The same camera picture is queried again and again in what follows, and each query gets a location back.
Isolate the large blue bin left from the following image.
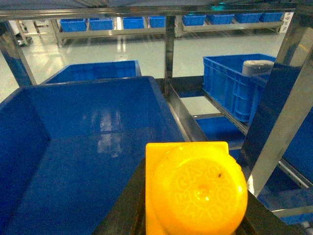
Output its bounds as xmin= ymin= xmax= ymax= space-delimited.
xmin=0 ymin=76 xmax=184 ymax=235

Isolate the yellow toy building block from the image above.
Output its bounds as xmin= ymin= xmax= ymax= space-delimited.
xmin=145 ymin=141 xmax=248 ymax=235

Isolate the grey cylinder in crate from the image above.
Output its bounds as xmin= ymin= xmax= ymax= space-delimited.
xmin=242 ymin=60 xmax=274 ymax=77

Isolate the blue ribbed crate with cylinder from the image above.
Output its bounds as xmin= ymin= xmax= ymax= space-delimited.
xmin=203 ymin=54 xmax=276 ymax=124

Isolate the blue crate behind left bin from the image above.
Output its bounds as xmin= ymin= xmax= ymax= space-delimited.
xmin=42 ymin=60 xmax=142 ymax=84

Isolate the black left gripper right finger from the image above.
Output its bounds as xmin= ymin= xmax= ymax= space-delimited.
xmin=236 ymin=191 xmax=306 ymax=235

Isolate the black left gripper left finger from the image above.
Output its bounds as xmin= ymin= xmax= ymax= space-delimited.
xmin=92 ymin=159 xmax=146 ymax=235

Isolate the steel rack upright post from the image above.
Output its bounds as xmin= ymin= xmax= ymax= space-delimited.
xmin=164 ymin=16 xmax=176 ymax=96

